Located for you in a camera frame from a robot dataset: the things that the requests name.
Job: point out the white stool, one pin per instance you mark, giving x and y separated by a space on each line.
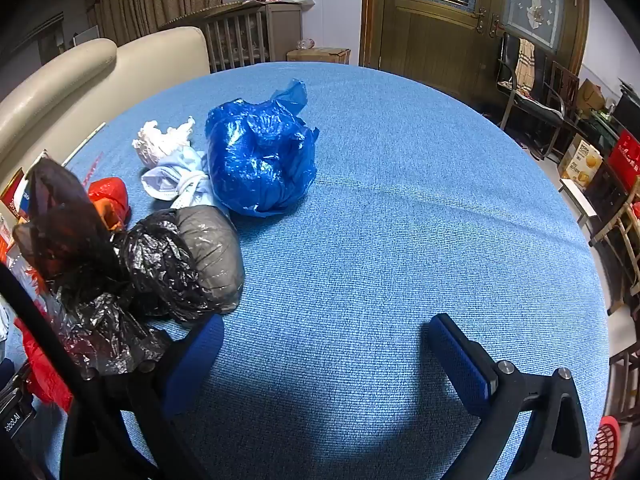
575 192

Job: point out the glass jar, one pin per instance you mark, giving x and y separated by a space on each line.
307 44

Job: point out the yellow printed box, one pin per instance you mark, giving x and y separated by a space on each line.
580 157

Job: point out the white appliance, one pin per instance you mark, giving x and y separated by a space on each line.
85 35

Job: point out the small red box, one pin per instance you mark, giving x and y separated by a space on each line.
20 195

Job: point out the red plastic bag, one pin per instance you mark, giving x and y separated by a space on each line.
42 375
110 197

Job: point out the white stick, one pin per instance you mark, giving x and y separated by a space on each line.
85 142

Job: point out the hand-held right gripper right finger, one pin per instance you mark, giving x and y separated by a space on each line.
460 360

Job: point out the beige leather sofa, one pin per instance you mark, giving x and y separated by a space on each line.
75 70

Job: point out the grey slatted cabinet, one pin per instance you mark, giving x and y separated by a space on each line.
240 35

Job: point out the small cardboard box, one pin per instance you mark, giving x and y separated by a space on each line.
591 95

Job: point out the wooden chair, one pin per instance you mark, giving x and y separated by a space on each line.
615 220

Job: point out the black plastic bag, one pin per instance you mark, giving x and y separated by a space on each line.
200 260

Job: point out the white crumpled tissue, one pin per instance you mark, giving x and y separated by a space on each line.
157 142

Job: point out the light blue face mask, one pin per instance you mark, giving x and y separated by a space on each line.
175 175

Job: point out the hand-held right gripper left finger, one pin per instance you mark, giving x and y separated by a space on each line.
196 355

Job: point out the black chair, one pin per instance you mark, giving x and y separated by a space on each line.
535 105

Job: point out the blue plastic bag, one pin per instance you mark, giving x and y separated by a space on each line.
260 160

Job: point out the plaid cloth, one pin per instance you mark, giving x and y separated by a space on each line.
525 65

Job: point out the wooden double door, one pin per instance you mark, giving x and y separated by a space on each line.
430 45

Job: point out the red plastic basket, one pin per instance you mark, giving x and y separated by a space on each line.
602 450

